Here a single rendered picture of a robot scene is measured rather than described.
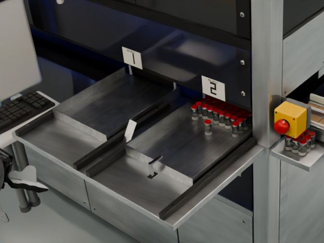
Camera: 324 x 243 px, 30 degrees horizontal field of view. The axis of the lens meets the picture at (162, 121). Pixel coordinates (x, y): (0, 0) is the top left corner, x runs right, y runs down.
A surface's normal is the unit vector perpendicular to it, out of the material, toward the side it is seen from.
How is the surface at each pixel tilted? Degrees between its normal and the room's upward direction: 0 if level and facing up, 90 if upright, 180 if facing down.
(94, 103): 0
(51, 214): 0
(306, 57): 90
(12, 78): 90
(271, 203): 90
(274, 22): 90
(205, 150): 0
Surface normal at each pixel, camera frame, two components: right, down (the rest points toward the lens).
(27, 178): 0.16, 0.47
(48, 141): -0.10, -0.82
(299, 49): 0.73, 0.32
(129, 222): -0.67, 0.47
